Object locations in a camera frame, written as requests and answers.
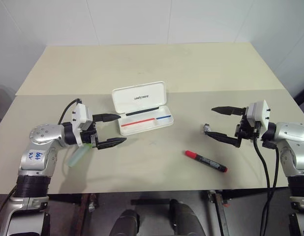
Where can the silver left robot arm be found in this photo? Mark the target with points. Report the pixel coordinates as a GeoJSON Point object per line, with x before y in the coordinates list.
{"type": "Point", "coordinates": [43, 134]}

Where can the dark rounded shape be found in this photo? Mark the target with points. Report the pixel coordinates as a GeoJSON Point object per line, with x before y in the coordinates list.
{"type": "Point", "coordinates": [185, 218]}
{"type": "Point", "coordinates": [125, 222]}

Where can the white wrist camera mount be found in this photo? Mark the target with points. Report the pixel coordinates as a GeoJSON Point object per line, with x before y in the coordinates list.
{"type": "Point", "coordinates": [79, 115]}
{"type": "Point", "coordinates": [260, 111]}

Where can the dark metal table strut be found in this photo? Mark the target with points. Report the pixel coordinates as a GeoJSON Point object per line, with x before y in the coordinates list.
{"type": "Point", "coordinates": [219, 211]}

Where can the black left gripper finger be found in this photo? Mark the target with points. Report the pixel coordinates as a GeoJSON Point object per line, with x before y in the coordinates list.
{"type": "Point", "coordinates": [112, 142]}
{"type": "Point", "coordinates": [106, 117]}

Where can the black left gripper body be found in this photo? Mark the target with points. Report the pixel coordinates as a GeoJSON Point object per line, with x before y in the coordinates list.
{"type": "Point", "coordinates": [88, 136]}

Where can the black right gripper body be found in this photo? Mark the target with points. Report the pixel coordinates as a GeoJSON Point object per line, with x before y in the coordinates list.
{"type": "Point", "coordinates": [246, 130]}

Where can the black crossbar under table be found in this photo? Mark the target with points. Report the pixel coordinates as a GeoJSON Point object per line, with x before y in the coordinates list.
{"type": "Point", "coordinates": [152, 202]}

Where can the dark furniture edge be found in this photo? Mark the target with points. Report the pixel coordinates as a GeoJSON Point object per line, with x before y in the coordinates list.
{"type": "Point", "coordinates": [303, 94]}

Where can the red and black marker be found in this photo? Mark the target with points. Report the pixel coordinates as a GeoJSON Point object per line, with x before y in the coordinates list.
{"type": "Point", "coordinates": [208, 162]}

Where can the cream board table cover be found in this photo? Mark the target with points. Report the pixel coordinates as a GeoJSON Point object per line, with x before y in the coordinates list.
{"type": "Point", "coordinates": [142, 66]}

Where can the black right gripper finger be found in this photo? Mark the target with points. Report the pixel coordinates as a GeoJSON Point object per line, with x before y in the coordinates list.
{"type": "Point", "coordinates": [227, 110]}
{"type": "Point", "coordinates": [223, 138]}

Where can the white open pencil case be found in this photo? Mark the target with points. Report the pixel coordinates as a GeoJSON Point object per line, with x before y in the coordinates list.
{"type": "Point", "coordinates": [142, 98]}

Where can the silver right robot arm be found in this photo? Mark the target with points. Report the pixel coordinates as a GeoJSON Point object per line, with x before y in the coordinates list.
{"type": "Point", "coordinates": [289, 135]}

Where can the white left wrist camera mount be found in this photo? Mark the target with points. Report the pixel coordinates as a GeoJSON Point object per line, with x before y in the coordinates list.
{"type": "Point", "coordinates": [79, 115]}

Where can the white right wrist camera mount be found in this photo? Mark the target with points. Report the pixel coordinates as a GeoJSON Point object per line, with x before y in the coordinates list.
{"type": "Point", "coordinates": [260, 111]}

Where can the rusty metal table strut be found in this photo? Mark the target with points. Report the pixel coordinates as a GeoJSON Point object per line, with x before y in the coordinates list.
{"type": "Point", "coordinates": [87, 209]}

